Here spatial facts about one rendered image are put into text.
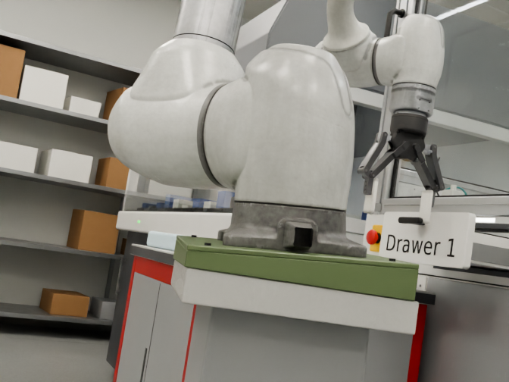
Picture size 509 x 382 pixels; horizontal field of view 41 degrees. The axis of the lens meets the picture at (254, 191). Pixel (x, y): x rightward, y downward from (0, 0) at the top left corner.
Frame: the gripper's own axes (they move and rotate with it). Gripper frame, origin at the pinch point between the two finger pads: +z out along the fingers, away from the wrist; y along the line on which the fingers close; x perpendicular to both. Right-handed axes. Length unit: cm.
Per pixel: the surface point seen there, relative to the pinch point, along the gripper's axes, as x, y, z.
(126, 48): 421, 17, -134
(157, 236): 61, -32, 12
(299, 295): -45, -44, 17
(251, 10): 408, 113, -189
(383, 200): 42.5, 24.8, -7.3
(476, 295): 2.0, 24.7, 14.2
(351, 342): -44, -35, 21
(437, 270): 16.0, 24.8, 10.0
